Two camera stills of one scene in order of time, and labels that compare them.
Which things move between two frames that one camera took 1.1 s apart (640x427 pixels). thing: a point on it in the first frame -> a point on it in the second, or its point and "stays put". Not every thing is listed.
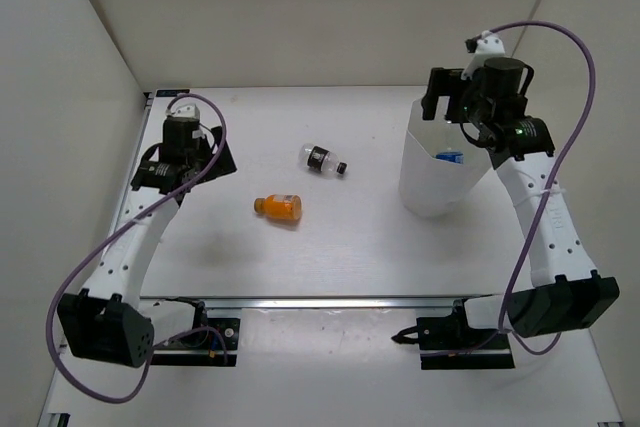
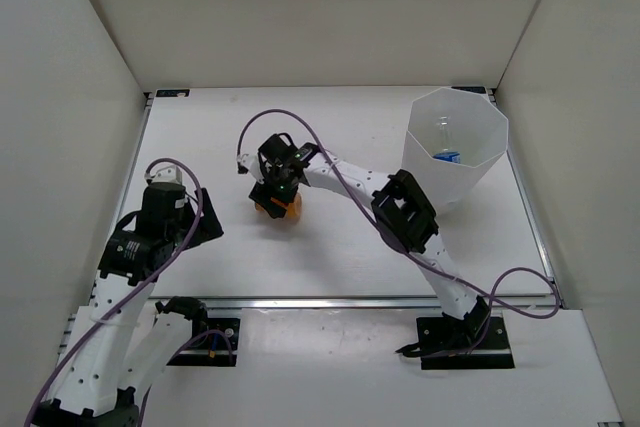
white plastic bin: [441, 170] stays put
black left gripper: [222, 166] -> [209, 226]
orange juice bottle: [279, 206] stays put
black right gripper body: [477, 110] -> [275, 182]
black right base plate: [449, 333] stays put
